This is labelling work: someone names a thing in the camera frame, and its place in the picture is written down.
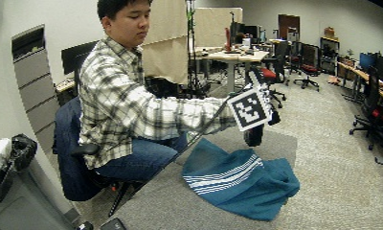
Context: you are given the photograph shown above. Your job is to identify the white marker cube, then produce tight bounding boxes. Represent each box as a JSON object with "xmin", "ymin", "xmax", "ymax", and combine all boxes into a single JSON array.
[{"xmin": 226, "ymin": 67, "xmax": 275, "ymax": 132}]

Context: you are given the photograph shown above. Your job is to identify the teal towel with white stripes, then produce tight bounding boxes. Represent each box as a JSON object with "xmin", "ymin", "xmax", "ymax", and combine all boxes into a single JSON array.
[{"xmin": 181, "ymin": 137, "xmax": 301, "ymax": 222}]

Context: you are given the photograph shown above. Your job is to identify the office chair with red seat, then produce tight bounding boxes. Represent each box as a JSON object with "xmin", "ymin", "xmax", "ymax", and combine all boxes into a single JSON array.
[{"xmin": 256, "ymin": 40, "xmax": 291, "ymax": 109}]

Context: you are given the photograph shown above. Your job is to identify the light wooden desk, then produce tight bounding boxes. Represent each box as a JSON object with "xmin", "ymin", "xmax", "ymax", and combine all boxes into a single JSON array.
[{"xmin": 194, "ymin": 47, "xmax": 271, "ymax": 95}]

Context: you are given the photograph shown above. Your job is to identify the black mesh office chair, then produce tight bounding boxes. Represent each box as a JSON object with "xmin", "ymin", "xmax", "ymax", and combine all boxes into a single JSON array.
[{"xmin": 292, "ymin": 42, "xmax": 323, "ymax": 93}]

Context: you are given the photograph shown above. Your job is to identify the red bottle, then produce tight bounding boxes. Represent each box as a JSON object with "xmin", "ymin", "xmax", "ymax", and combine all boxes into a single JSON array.
[{"xmin": 223, "ymin": 27, "xmax": 234, "ymax": 53}]

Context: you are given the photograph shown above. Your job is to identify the black shelf unit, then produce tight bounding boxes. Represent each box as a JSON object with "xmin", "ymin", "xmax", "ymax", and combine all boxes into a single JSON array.
[{"xmin": 319, "ymin": 36, "xmax": 340, "ymax": 77}]

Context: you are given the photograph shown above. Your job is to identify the black tripod stand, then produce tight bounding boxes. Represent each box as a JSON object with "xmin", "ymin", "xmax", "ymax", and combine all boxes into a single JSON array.
[{"xmin": 183, "ymin": 0, "xmax": 207, "ymax": 99}]

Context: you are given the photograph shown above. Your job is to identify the long wooden desk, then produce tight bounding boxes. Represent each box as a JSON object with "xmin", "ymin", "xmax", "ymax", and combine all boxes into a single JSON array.
[{"xmin": 336, "ymin": 61, "xmax": 383, "ymax": 109}]

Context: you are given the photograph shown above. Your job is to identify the black desk monitor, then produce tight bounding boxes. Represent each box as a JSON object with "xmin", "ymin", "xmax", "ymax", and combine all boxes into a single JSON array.
[{"xmin": 228, "ymin": 21, "xmax": 262, "ymax": 46}]

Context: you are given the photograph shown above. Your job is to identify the beige hanging curtain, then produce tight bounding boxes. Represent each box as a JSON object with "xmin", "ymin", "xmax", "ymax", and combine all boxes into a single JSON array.
[{"xmin": 139, "ymin": 0, "xmax": 190, "ymax": 85}]

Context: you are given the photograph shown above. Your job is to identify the person in plaid shirt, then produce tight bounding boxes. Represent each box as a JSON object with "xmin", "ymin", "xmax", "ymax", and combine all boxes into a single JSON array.
[{"xmin": 77, "ymin": 0, "xmax": 238, "ymax": 183}]

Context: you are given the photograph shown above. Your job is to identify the beige partition board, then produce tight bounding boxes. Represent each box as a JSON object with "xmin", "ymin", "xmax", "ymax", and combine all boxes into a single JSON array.
[{"xmin": 193, "ymin": 7, "xmax": 243, "ymax": 48}]

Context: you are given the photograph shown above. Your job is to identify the brown door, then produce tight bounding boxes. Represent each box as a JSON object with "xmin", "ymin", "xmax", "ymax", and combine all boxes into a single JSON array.
[{"xmin": 276, "ymin": 13, "xmax": 301, "ymax": 41}]

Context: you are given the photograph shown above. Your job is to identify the blue-lit monitor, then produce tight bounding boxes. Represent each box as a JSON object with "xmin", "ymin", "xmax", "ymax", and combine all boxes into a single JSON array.
[{"xmin": 359, "ymin": 52, "xmax": 377, "ymax": 73}]

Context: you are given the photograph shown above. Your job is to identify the black flat device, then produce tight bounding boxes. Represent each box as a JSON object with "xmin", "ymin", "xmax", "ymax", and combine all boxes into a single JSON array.
[{"xmin": 98, "ymin": 218, "xmax": 127, "ymax": 230}]

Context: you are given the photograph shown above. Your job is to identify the blue office chair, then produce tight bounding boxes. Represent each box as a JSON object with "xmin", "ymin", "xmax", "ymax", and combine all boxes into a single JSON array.
[{"xmin": 50, "ymin": 96, "xmax": 147, "ymax": 219}]

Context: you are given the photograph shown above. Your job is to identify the black trash bag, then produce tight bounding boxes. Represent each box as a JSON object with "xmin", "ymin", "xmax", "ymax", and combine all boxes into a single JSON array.
[{"xmin": 0, "ymin": 133, "xmax": 39, "ymax": 204}]

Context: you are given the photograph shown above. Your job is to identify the grey waste bin cabinet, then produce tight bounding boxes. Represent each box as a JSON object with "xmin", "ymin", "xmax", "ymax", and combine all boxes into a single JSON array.
[{"xmin": 0, "ymin": 156, "xmax": 80, "ymax": 230}]

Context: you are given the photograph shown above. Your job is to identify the black glove cable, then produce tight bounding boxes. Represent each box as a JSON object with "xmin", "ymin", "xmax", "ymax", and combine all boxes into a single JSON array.
[{"xmin": 129, "ymin": 92, "xmax": 236, "ymax": 196}]

